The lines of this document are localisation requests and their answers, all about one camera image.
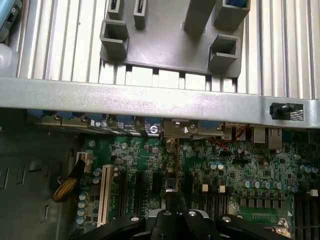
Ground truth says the long black expansion slot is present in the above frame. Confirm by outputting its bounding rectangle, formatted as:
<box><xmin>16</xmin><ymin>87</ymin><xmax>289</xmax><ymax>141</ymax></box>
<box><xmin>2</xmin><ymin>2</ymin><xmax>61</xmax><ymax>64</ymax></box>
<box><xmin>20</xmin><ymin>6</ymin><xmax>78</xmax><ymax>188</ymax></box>
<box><xmin>117</xmin><ymin>169</ymin><xmax>129</xmax><ymax>216</ymax></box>
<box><xmin>184</xmin><ymin>174</ymin><xmax>194</xmax><ymax>209</ymax></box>
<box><xmin>134</xmin><ymin>170</ymin><xmax>145</xmax><ymax>216</ymax></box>

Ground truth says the short black expansion slot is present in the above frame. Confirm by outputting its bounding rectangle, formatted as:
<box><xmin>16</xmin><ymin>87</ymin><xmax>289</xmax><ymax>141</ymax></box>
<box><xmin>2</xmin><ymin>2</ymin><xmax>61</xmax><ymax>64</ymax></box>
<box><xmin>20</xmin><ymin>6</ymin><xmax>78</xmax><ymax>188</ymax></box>
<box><xmin>152</xmin><ymin>171</ymin><xmax>163</xmax><ymax>199</ymax></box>

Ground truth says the white expansion slot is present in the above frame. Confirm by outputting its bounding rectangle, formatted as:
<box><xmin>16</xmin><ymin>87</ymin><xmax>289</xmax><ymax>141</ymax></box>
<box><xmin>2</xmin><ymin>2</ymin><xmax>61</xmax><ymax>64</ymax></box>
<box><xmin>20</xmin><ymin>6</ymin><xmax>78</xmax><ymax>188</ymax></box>
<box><xmin>96</xmin><ymin>164</ymin><xmax>113</xmax><ymax>226</ymax></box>

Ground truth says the black RAM slot bank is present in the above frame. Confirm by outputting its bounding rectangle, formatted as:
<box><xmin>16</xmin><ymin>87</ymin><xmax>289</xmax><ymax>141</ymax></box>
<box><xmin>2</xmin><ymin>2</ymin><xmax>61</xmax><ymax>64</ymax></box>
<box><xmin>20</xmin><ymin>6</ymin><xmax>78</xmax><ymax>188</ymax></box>
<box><xmin>293</xmin><ymin>191</ymin><xmax>320</xmax><ymax>240</ymax></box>

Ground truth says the black case lock knob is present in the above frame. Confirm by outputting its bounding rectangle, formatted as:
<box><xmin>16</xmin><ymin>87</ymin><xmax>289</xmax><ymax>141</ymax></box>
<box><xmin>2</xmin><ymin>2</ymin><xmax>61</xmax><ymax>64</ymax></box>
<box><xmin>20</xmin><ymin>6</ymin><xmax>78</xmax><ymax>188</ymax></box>
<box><xmin>269</xmin><ymin>101</ymin><xmax>293</xmax><ymax>120</ymax></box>

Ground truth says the green motherboard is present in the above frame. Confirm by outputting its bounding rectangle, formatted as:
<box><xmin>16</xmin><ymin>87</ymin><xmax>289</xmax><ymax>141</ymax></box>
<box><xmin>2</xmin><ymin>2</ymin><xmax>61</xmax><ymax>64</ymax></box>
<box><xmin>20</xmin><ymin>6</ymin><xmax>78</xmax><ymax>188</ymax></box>
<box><xmin>74</xmin><ymin>134</ymin><xmax>320</xmax><ymax>240</ymax></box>

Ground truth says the silver USB port block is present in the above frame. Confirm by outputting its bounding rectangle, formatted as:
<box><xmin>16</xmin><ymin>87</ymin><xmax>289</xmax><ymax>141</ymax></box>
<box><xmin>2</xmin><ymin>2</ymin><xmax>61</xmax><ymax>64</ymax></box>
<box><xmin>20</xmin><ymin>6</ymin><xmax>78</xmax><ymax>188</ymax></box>
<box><xmin>221</xmin><ymin>121</ymin><xmax>252</xmax><ymax>141</ymax></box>

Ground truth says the silver network port block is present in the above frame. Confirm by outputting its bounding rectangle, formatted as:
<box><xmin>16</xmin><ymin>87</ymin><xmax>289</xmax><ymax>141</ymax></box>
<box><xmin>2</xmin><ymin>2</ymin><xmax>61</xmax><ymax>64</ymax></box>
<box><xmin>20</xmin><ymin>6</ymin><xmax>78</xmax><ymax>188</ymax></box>
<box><xmin>251</xmin><ymin>126</ymin><xmax>284</xmax><ymax>149</ymax></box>

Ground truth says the grey metal PC case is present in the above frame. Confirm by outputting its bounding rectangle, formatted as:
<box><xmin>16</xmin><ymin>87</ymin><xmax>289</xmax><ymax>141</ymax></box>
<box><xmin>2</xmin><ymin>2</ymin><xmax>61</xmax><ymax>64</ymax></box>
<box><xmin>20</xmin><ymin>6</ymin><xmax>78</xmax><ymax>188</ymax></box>
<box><xmin>0</xmin><ymin>76</ymin><xmax>320</xmax><ymax>240</ymax></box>

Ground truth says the grey plastic parts rack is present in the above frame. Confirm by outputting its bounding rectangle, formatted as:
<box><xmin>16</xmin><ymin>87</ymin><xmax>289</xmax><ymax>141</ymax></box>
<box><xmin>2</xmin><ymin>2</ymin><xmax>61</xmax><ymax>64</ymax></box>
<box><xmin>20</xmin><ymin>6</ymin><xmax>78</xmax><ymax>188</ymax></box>
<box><xmin>99</xmin><ymin>0</ymin><xmax>251</xmax><ymax>79</ymax></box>

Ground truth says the blue part in rack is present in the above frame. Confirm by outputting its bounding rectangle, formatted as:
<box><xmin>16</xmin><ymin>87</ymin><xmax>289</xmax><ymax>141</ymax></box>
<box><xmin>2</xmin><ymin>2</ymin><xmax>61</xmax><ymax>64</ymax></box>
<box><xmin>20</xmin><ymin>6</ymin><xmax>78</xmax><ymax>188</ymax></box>
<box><xmin>224</xmin><ymin>0</ymin><xmax>249</xmax><ymax>7</ymax></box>

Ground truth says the pale grey box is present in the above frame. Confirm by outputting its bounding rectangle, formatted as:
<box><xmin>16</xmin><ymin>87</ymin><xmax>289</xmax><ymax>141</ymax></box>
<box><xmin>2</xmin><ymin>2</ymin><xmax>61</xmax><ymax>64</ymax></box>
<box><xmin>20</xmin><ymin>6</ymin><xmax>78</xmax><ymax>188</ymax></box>
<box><xmin>0</xmin><ymin>43</ymin><xmax>13</xmax><ymax>69</ymax></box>

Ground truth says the blue grey device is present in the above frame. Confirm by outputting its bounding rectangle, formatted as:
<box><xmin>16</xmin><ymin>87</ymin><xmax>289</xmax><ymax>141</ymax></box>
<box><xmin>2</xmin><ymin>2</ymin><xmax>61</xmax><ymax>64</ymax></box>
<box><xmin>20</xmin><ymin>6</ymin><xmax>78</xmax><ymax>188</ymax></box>
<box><xmin>0</xmin><ymin>0</ymin><xmax>25</xmax><ymax>44</ymax></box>

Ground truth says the thin red wire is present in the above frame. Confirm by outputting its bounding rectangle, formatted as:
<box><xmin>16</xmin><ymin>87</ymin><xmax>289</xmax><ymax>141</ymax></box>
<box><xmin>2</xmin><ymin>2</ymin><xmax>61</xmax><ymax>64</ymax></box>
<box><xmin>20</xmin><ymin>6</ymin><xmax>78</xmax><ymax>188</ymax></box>
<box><xmin>209</xmin><ymin>123</ymin><xmax>251</xmax><ymax>153</ymax></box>

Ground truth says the white wire connector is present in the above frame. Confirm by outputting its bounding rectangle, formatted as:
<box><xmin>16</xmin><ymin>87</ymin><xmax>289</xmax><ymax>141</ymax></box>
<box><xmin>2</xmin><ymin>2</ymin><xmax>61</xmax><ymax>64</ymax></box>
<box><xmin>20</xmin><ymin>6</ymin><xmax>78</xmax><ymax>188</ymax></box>
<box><xmin>75</xmin><ymin>150</ymin><xmax>94</xmax><ymax>174</ymax></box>

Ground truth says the yellow black braided wire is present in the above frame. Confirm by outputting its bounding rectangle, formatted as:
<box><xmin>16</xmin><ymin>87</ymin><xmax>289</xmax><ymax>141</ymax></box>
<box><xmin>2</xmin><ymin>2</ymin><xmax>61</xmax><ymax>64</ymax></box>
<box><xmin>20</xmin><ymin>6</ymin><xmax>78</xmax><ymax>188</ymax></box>
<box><xmin>52</xmin><ymin>159</ymin><xmax>86</xmax><ymax>204</ymax></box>

